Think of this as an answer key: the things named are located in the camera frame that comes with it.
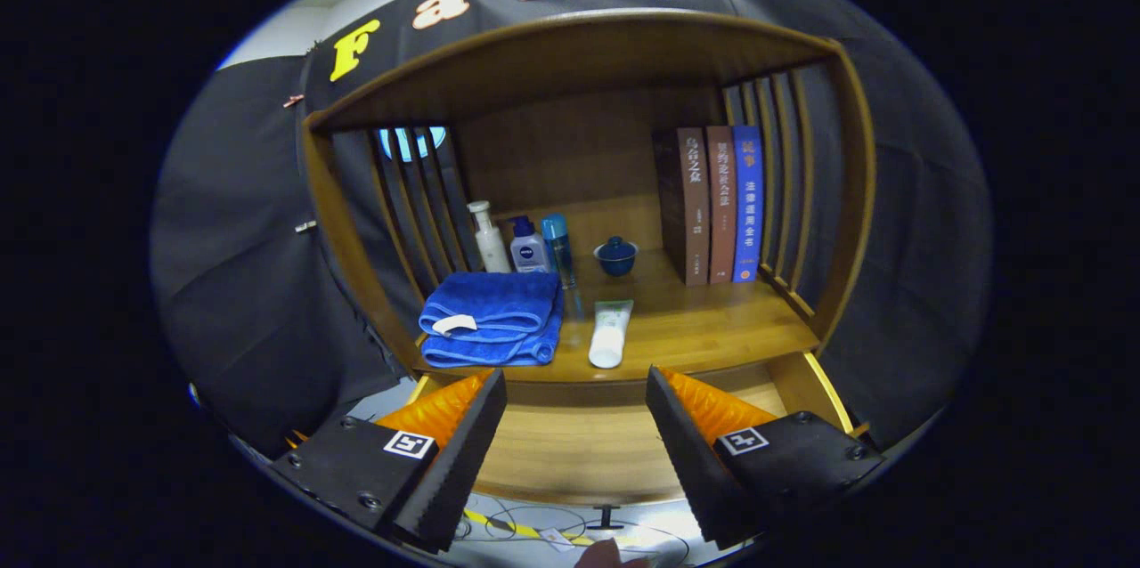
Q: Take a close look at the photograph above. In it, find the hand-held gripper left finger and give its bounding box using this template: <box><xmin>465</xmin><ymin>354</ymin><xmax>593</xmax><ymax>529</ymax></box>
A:
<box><xmin>270</xmin><ymin>369</ymin><xmax>509</xmax><ymax>554</ymax></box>

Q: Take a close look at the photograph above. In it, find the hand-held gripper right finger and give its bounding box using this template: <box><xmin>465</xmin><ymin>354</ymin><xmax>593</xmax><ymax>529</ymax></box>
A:
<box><xmin>645</xmin><ymin>365</ymin><xmax>887</xmax><ymax>551</ymax></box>

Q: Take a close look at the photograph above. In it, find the wooden drawer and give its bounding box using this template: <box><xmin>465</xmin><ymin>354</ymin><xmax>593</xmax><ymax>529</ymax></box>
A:
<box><xmin>405</xmin><ymin>351</ymin><xmax>872</xmax><ymax>531</ymax></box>

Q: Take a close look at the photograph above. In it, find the white green tube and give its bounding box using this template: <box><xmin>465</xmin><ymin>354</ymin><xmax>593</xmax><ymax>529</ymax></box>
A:
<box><xmin>588</xmin><ymin>299</ymin><xmax>635</xmax><ymax>369</ymax></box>

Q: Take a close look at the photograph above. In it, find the wooden countertop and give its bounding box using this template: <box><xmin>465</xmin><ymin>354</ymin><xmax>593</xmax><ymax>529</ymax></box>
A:
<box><xmin>414</xmin><ymin>243</ymin><xmax>820</xmax><ymax>384</ymax></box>

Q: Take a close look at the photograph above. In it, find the wooden cabinet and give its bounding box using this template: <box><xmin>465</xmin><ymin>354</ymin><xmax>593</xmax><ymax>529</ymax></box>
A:
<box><xmin>301</xmin><ymin>10</ymin><xmax>878</xmax><ymax>391</ymax></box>

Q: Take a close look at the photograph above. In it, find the yellow floor tape strip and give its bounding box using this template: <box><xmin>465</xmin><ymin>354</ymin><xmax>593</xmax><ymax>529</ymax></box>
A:
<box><xmin>463</xmin><ymin>507</ymin><xmax>589</xmax><ymax>547</ymax></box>

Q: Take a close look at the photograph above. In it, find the folded blue towel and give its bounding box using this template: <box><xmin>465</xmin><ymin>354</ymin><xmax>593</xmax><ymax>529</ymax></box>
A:
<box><xmin>418</xmin><ymin>271</ymin><xmax>565</xmax><ymax>369</ymax></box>

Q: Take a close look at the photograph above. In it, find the blue lidded teacup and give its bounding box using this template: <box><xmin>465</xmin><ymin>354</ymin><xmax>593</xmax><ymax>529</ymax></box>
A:
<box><xmin>593</xmin><ymin>236</ymin><xmax>639</xmax><ymax>278</ymax></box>

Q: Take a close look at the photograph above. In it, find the white pump bottle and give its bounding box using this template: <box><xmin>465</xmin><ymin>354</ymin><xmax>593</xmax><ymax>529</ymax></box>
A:
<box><xmin>467</xmin><ymin>199</ymin><xmax>513</xmax><ymax>274</ymax></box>

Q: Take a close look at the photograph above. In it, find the white bottle with blue cap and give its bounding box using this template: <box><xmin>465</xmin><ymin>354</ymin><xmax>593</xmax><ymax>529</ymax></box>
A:
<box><xmin>509</xmin><ymin>215</ymin><xmax>553</xmax><ymax>274</ymax></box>

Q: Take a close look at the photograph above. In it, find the teal bottle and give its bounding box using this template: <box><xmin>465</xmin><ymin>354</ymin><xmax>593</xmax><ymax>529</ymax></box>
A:
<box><xmin>542</xmin><ymin>214</ymin><xmax>577</xmax><ymax>289</ymax></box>

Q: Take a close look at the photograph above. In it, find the dark brown book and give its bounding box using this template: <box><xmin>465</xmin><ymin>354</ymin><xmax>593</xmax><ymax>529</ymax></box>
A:
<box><xmin>653</xmin><ymin>126</ymin><xmax>712</xmax><ymax>287</ymax></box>

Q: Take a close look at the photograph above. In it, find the reddish brown book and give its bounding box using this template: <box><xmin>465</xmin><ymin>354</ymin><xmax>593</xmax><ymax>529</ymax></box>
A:
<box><xmin>705</xmin><ymin>126</ymin><xmax>738</xmax><ymax>285</ymax></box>

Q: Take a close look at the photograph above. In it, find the blue book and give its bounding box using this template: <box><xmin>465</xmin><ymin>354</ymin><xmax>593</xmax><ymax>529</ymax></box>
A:
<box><xmin>732</xmin><ymin>125</ymin><xmax>765</xmax><ymax>283</ymax></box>

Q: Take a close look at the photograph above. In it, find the black backdrop cloth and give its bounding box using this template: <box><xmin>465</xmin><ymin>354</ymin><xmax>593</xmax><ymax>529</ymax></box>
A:
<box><xmin>150</xmin><ymin>0</ymin><xmax>996</xmax><ymax>462</ymax></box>

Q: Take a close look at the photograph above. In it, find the black floor cable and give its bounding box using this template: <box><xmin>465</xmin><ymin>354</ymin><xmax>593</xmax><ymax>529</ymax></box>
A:
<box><xmin>454</xmin><ymin>504</ymin><xmax>691</xmax><ymax>564</ymax></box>

